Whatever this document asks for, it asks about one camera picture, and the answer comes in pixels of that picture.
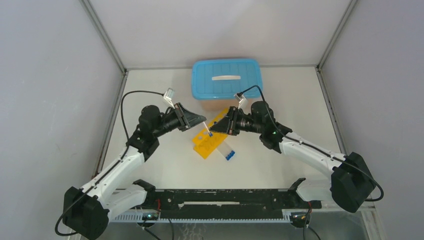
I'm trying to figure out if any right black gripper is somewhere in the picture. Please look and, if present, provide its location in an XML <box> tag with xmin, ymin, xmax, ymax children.
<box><xmin>210</xmin><ymin>106</ymin><xmax>264</xmax><ymax>136</ymax></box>

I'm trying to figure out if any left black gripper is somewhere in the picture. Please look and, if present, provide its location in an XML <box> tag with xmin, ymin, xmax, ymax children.
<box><xmin>152</xmin><ymin>102</ymin><xmax>206</xmax><ymax>139</ymax></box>

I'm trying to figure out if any yellow test tube rack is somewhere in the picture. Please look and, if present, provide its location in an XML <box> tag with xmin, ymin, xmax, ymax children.
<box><xmin>192</xmin><ymin>109</ymin><xmax>229</xmax><ymax>159</ymax></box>

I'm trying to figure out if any blue plastic box lid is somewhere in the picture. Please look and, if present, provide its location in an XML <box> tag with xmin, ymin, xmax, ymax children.
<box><xmin>191</xmin><ymin>58</ymin><xmax>263</xmax><ymax>101</ymax></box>

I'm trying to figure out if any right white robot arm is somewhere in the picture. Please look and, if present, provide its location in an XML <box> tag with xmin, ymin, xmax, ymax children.
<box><xmin>209</xmin><ymin>101</ymin><xmax>381</xmax><ymax>213</ymax></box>

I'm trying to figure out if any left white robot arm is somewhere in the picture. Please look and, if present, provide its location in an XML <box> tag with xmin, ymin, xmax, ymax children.
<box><xmin>59</xmin><ymin>103</ymin><xmax>206</xmax><ymax>240</ymax></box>

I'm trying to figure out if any pink plastic storage box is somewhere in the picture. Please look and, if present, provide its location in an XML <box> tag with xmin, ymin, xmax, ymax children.
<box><xmin>199</xmin><ymin>98</ymin><xmax>239</xmax><ymax>112</ymax></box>

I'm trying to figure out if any blue-capped tube bundle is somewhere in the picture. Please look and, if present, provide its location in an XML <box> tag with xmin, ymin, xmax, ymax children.
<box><xmin>216</xmin><ymin>140</ymin><xmax>236</xmax><ymax>161</ymax></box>

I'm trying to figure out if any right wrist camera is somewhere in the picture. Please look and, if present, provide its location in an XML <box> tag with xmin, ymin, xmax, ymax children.
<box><xmin>234</xmin><ymin>92</ymin><xmax>249</xmax><ymax>109</ymax></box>

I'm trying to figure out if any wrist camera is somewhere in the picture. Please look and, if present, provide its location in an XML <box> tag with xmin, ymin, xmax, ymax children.
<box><xmin>234</xmin><ymin>92</ymin><xmax>249</xmax><ymax>109</ymax></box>
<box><xmin>162</xmin><ymin>88</ymin><xmax>175</xmax><ymax>109</ymax></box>

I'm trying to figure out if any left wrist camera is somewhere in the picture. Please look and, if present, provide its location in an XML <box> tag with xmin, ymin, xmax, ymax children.
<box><xmin>162</xmin><ymin>88</ymin><xmax>175</xmax><ymax>109</ymax></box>

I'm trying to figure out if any right black cable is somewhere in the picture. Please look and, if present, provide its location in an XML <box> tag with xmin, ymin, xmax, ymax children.
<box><xmin>237</xmin><ymin>84</ymin><xmax>385</xmax><ymax>203</ymax></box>

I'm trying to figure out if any black cable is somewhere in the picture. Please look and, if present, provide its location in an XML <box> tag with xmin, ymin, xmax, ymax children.
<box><xmin>54</xmin><ymin>90</ymin><xmax>166</xmax><ymax>237</ymax></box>
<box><xmin>237</xmin><ymin>84</ymin><xmax>385</xmax><ymax>203</ymax></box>

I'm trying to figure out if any left black cable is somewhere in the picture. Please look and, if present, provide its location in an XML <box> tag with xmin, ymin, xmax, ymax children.
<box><xmin>54</xmin><ymin>90</ymin><xmax>166</xmax><ymax>237</ymax></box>

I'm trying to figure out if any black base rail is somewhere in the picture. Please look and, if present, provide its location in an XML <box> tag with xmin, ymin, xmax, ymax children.
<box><xmin>136</xmin><ymin>178</ymin><xmax>322</xmax><ymax>221</ymax></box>

